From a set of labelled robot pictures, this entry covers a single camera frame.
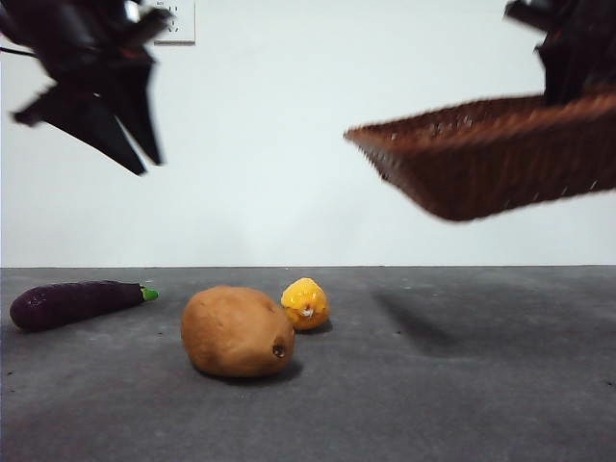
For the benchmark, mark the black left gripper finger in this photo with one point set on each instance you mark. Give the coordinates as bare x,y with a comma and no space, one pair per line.
139,106
91,125

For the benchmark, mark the brown potato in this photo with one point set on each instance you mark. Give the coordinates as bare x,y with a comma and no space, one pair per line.
231,332

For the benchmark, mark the purple eggplant green stem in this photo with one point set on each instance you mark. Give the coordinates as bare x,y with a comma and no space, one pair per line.
72,304

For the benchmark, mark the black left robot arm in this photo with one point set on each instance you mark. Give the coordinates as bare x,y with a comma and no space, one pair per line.
62,29

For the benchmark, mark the white wall socket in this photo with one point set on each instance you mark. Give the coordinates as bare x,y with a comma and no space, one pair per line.
185,29

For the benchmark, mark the yellow corn cob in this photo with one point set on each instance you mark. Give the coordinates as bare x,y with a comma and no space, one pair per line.
302,298

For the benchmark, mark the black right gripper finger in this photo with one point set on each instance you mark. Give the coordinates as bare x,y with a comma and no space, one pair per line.
563,77

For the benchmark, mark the brown wicker basket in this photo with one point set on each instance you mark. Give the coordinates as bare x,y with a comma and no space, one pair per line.
505,159

